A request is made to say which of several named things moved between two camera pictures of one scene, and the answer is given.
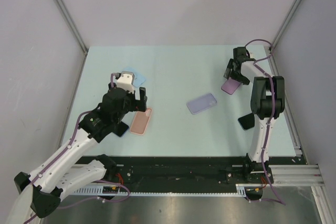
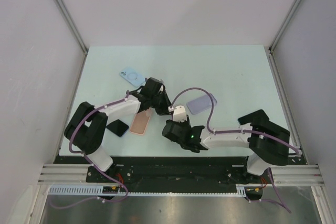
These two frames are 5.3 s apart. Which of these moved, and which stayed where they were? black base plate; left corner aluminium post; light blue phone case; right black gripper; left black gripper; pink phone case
Moved: left black gripper; right black gripper
Stayed: left corner aluminium post; light blue phone case; pink phone case; black base plate
